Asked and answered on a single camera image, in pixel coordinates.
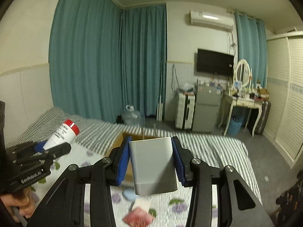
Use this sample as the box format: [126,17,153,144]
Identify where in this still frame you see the white bottle red cap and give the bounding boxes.
[43,119,80,150]

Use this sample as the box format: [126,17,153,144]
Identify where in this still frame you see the pink engraved compact mirror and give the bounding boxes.
[123,207,155,227]

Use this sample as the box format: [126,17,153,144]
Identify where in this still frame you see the white charger plug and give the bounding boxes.
[129,127,178,196]

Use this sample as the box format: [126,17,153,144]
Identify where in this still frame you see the person's left hand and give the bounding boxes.
[1,187,35,223]

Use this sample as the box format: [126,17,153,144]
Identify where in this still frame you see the grey checked bed sheet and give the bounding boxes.
[7,106,263,205]

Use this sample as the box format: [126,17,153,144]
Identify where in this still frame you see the white floral quilt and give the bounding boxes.
[30,141,218,227]

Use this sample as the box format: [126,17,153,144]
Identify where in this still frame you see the light blue small case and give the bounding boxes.
[122,189,138,202]

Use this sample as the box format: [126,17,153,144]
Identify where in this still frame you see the brown cardboard box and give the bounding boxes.
[105,132,155,186]

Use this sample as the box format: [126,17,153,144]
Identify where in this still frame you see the clear water jug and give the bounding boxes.
[122,105,145,126]

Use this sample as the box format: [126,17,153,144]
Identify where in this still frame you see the dark suitcase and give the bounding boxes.
[254,101,271,135]

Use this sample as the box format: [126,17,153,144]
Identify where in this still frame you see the blue laundry basket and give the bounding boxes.
[227,115,243,136]

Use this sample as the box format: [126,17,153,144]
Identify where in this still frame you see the white dressing table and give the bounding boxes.
[218,91,264,137]

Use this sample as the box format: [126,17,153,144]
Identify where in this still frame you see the teal left curtain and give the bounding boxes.
[49,0,167,122]

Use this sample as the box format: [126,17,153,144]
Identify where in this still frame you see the teal curtain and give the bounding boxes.
[49,0,167,122]
[235,12,268,88]

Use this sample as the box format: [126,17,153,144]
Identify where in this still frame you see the grey small fridge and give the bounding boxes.
[192,85,221,133]

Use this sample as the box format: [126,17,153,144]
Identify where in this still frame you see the white suitcase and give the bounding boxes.
[175,93,195,130]

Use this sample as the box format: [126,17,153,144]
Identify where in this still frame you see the white oval vanity mirror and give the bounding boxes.
[233,59,252,88]

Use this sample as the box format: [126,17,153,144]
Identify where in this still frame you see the white louvred wardrobe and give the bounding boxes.
[264,31,302,168]

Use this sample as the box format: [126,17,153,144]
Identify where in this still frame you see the teal right curtain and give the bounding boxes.
[235,12,268,88]

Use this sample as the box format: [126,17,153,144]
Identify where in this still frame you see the white air conditioner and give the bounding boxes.
[189,10,235,31]

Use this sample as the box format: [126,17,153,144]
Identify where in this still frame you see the black wall television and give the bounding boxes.
[196,49,234,76]

